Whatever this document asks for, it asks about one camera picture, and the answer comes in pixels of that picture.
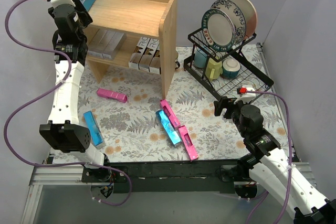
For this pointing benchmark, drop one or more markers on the blue floral patterned plate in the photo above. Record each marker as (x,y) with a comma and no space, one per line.
(236,16)

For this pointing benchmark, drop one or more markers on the dark striped toothpaste box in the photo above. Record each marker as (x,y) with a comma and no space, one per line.
(148,54)

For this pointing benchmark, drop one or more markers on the black wire dish rack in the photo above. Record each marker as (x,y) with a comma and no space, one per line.
(248,74)

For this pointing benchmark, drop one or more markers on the pink toothpaste box front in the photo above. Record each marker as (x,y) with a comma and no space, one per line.
(189,146)

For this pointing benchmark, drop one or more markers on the wooden two-tier shelf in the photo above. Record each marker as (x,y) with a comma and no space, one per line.
(136,18)

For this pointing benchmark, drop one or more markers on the white toothpaste box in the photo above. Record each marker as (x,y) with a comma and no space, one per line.
(114,45)

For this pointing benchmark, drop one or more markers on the light blue mug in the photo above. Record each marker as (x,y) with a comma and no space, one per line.
(200,58)

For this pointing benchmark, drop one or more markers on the pink toothpaste box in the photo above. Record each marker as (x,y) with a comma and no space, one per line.
(170,113)
(189,146)

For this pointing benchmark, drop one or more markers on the pink toothpaste box centre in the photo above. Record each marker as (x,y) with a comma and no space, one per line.
(170,113)

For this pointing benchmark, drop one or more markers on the yellow mug behind shelf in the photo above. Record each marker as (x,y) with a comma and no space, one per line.
(177,63)

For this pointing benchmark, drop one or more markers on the beige and pink plate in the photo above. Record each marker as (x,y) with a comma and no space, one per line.
(250,15)

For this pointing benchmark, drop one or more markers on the magenta toothpaste box far left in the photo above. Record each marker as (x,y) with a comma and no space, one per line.
(108,94)

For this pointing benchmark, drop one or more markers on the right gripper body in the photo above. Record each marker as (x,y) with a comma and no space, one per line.
(224,107)

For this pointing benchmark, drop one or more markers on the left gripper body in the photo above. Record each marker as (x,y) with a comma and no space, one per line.
(82,10)

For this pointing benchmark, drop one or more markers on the silver Protefix toothpaste box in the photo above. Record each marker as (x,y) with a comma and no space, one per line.
(103,42)

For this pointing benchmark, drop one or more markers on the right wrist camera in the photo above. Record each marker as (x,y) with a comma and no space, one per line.
(246,94)

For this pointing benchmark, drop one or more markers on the brown silver RO toothpaste box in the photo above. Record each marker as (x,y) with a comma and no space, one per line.
(155,65)

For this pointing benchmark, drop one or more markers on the green rimmed white plate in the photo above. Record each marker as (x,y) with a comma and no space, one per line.
(218,30)

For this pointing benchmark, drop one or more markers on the yellow green mug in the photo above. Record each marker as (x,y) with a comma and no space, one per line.
(213,70)

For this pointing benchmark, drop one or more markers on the teal and white bowl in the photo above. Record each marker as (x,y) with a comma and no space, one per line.
(231,68)

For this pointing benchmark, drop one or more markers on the cyan toothpaste box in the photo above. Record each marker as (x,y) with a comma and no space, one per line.
(92,125)
(170,131)

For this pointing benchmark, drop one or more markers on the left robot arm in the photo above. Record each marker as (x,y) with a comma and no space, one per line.
(63,131)

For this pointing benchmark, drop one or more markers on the silver black RO toothpaste box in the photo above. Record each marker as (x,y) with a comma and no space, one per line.
(138,52)

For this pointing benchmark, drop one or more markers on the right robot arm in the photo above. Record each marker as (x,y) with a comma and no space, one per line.
(268,165)

